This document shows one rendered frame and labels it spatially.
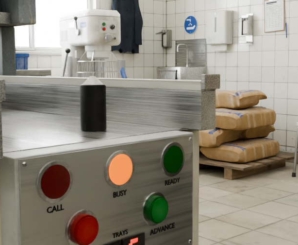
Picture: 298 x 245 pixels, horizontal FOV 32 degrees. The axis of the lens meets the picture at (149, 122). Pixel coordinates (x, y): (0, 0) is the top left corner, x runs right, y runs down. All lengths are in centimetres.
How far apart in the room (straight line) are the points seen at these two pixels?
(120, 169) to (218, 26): 490
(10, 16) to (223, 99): 331
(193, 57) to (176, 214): 518
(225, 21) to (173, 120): 472
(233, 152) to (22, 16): 316
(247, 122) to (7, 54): 312
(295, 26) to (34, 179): 460
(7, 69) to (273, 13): 397
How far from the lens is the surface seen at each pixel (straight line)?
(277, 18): 510
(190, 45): 580
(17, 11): 131
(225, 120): 426
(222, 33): 537
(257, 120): 444
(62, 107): 84
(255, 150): 442
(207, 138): 430
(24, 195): 48
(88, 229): 51
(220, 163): 431
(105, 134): 60
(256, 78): 524
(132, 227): 57
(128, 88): 71
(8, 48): 140
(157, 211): 57
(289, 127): 505
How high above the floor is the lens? 92
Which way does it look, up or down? 6 degrees down
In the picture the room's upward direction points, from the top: straight up
